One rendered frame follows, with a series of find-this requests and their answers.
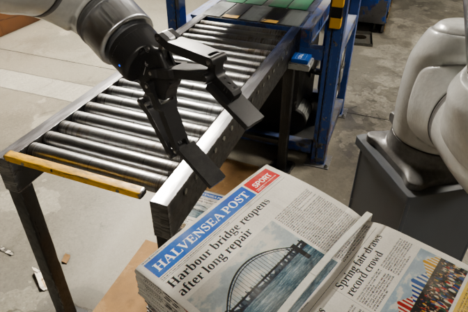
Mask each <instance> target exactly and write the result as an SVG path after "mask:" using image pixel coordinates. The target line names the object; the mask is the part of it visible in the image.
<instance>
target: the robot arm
mask: <svg viewBox="0 0 468 312"><path fill-rule="evenodd" d="M463 8H464V18H459V17H457V18H447V19H443V20H441V21H439V22H438V23H436V24H435V25H434V26H431V27H430V28H429V29H428V30H427V31H426V32H425V33H424V34H423V35H422V36H421V38H420V39H419V40H418V42H417V43H416V44H415V46H414V48H413V50H412V51H411V53H410V55H409V58H408V60H407V63H406V66H405V69H404V72H403V76H402V79H401V82H400V87H399V90H398V96H397V100H396V106H395V111H392V112H391V113H390V115H389V120H390V122H391V124H392V126H391V130H387V131H371V132H368V134H367V135H366V141H367V142H368V143H369V144H370V145H372V146H374V147H375V148H376V149H377V150H378V151H379V152H380V154H381V155H382V156H383V157H384V158H385V160H386V161H388V163H390V165H391V166H392V167H393V168H394V169H395V171H396V172H397V173H398V174H399V175H400V177H401V178H402V179H403V182H404V184H405V186H406V188H408V189H409V190H412V191H414V192H420V191H423V190H425V189H427V188H429V187H434V186H439V185H447V184H451V183H456V182H458V183H459V184H460V185H461V187H462V188H463V189H464V190H465V191H466V192H467V193H468V0H463ZM0 13H1V14H7V15H27V16H31V17H36V18H38V19H41V20H45V21H47V22H49V23H52V24H54V25H56V26H59V27H61V28H62V29H64V30H66V31H73V32H75V33H76V34H77V35H78V36H79V37H80V38H81V39H82V40H83V41H84V42H85V43H86V44H87V45H88V46H89V47H90V48H91V49H92V50H93V51H94V53H95V54H96V55H97V56H98V57H99V58H100V60H101V61H102V62H104V63H106V64H108V65H112V66H114V67H115V69H117V71H119V73H120V74H121V75H122V76H123V77H124V78H125V79H126V80H128V81H133V82H136V83H138V84H140V86H141V87H142V89H143V91H144V95H143V97H141V98H139V99H138V100H137V103H138V105H139V106H140V107H141V108H142V110H143V111H144V112H145V114H146V115H147V117H148V120H149V121H150V124H151V125H152V127H153V129H154V131H155V133H156V135H157V137H158V138H159V140H160V142H161V144H162V146H163V148H164V150H165V151H166V154H167V155H168V157H169V158H170V159H172V158H174V157H175V156H177V155H179V156H181V158H183V160H184V161H185V162H186V163H187V164H188V165H189V167H190V168H191V169H192V170H193V171H194V172H195V174H196V175H197V176H198V177H199V178H200V179H201V180H202V181H203V182H204V183H205V185H206V186H207V187H208V188H209V189H211V188H212V187H214V186H215V185H216V184H218V183H219V182H221V181H222V180H223V179H224V178H225V177H226V176H225V175H224V173H223V172H222V171H221V170H220V169H219V168H218V167H217V165H216V164H215V163H214V162H213V161H212V160H211V159H210V158H209V157H208V156H207V155H206V154H205V153H204V152H203V151H202V149H201V148H200V147H199V146H198V145H197V144H196V143H195V141H192V142H189V139H188V137H187V133H186V131H185V128H184V125H183V123H182V120H181V117H180V114H179V111H178V108H177V106H176V104H177V102H178V99H177V97H176V93H177V91H178V85H179V84H180V82H181V80H182V79H186V80H192V81H203V82H206V83H205V84H204V85H206V84H207V86H206V87H205V89H206V90H207V91H208V92H209V93H210V94H211V95H212V97H213V98H214V99H215V100H216V101H218V103H219V104H220V105H221V106H222V107H223V108H224V109H225V110H227V112H228V113H229V114H230V115H231V116H232V117H233V118H234V119H235V120H236V121H237V122H238V123H239V124H240V125H241V126H242V127H243V128H244V129H245V130H248V129H249V128H250V127H253V126H254V125H256V124H257V123H259V122H261V120H262V119H263V118H264V115H262V114H261V112H259V110H257V108H255V106H253V105H252V103H250V101H248V99H246V98H245V96H243V94H242V91H241V90H240V88H239V87H238V86H237V85H236V84H235V83H234V82H233V81H232V80H231V78H230V77H229V76H228V75H227V74H226V71H225V69H224V61H226V60H227V55H226V53H225V52H223V51H220V50H218V49H215V48H212V47H209V46H207V45H204V44H201V43H199V42H196V41H193V40H190V39H188V38H184V37H182V36H181V35H180V34H179V33H177V32H176V31H175V30H174V29H167V30H165V31H161V32H159V33H158V32H156V30H154V28H153V22H152V20H151V18H150V17H149V16H148V15H147V14H146V13H145V12H144V11H143V10H142V9H141V8H140V7H139V6H138V5H137V4H136V3H135V1H134V0H0ZM172 53H174V54H177V55H178V56H181V57H184V58H186V59H189V60H191V61H194V62H196V63H199V64H193V63H187V62H185V61H176V60H174V58H173V55H172ZM210 82H211V83H210ZM208 83H209V84H208ZM167 99H168V100H167ZM159 100H167V101H165V102H163V103H160V102H159ZM181 142H182V143H181ZM171 148H172V149H171Z"/></svg>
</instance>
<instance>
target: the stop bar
mask: <svg viewBox="0 0 468 312"><path fill-rule="evenodd" d="M3 158H4V160H5V161H7V162H12V163H14V164H19V165H22V166H26V167H29V168H32V169H36V170H39V171H43V172H46V173H50V174H53V175H56V176H60V177H63V178H67V179H70V180H74V181H77V182H82V183H84V184H87V185H92V186H94V187H99V188H102V189H106V190H109V191H112V192H116V193H119V194H123V195H126V196H130V197H133V198H137V199H142V198H143V196H144V195H145V194H146V188H145V187H142V186H138V185H134V184H131V183H128V182H124V181H121V180H117V179H113V178H109V177H106V176H103V175H98V174H96V173H91V172H88V171H84V170H81V169H76V168H73V167H70V166H66V165H63V164H58V163H56V162H51V161H48V160H45V159H40V158H37V157H33V156H30V155H25V154H23V153H18V152H15V151H12V150H10V151H8V152H7V153H6V154H5V155H3Z"/></svg>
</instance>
